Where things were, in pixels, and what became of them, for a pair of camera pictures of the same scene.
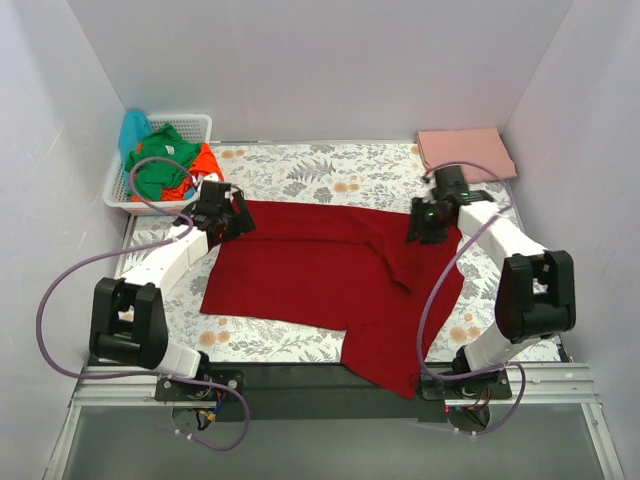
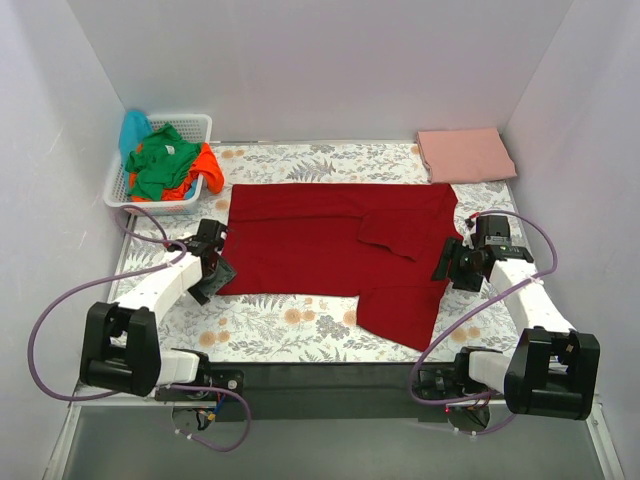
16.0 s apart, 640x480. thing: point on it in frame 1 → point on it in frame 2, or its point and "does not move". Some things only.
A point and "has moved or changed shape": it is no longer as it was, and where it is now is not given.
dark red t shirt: [397, 301] has moved or changed shape
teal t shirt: [135, 124] does not move
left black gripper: [232, 220] → [215, 275]
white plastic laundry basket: [195, 128] does not move
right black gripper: [427, 233] → [451, 260]
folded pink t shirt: [481, 152] does not move
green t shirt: [162, 159] does not move
